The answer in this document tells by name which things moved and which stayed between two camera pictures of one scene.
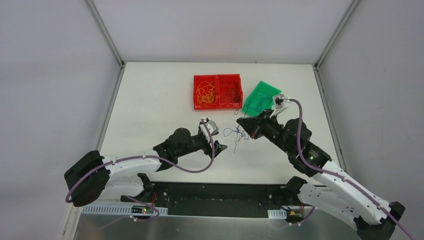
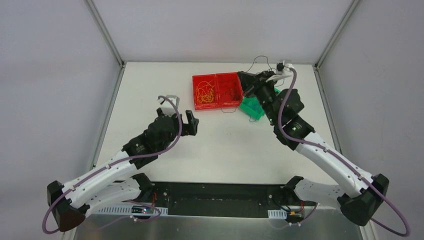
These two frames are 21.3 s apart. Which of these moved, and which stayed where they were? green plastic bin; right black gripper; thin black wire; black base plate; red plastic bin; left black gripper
Moved: left black gripper; thin black wire; right black gripper
Stayed: red plastic bin; black base plate; green plastic bin
